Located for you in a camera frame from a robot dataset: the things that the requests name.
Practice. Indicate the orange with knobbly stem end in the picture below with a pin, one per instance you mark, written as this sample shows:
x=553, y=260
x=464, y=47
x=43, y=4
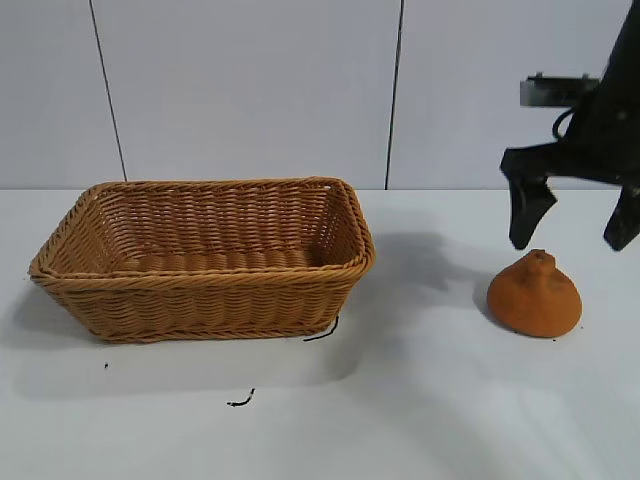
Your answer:
x=535, y=300

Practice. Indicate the grey metal wall bracket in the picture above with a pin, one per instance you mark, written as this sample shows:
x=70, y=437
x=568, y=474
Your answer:
x=555, y=90

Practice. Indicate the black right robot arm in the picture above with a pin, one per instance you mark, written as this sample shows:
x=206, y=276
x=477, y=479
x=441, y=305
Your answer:
x=622, y=50

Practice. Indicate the brown woven wicker basket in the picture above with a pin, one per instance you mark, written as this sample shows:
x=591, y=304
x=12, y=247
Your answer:
x=200, y=300

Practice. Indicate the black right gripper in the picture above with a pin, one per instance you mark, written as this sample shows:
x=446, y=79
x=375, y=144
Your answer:
x=595, y=150

